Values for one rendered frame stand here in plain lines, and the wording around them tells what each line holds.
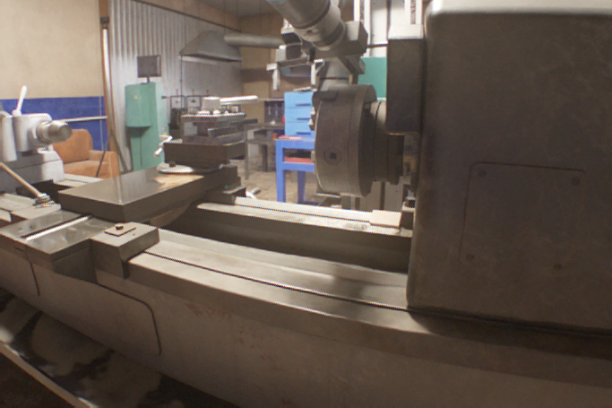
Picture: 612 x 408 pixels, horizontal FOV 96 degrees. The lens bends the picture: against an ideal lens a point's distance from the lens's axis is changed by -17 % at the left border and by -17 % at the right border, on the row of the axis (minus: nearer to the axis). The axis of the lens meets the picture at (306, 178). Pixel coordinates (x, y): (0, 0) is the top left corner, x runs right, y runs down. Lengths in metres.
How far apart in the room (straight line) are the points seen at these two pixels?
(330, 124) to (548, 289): 0.46
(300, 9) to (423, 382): 0.68
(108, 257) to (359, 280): 0.57
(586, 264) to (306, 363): 0.51
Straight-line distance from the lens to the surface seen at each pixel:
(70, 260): 0.88
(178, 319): 0.85
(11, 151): 1.64
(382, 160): 0.66
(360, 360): 0.66
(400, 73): 0.50
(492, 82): 0.49
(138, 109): 5.28
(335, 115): 0.65
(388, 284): 0.67
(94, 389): 1.18
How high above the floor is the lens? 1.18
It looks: 13 degrees down
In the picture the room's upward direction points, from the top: straight up
